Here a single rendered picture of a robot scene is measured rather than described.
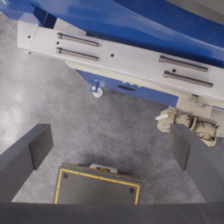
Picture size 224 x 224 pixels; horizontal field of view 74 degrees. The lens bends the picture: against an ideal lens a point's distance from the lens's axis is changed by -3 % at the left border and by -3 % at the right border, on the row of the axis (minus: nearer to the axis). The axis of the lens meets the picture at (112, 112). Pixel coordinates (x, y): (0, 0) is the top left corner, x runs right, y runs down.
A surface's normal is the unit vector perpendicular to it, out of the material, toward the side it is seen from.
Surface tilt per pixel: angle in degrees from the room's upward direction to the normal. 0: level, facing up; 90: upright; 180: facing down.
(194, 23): 11
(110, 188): 0
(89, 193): 0
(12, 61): 0
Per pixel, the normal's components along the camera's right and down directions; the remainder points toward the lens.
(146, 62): -0.12, -0.11
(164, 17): 0.15, -0.02
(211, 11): -0.29, 0.95
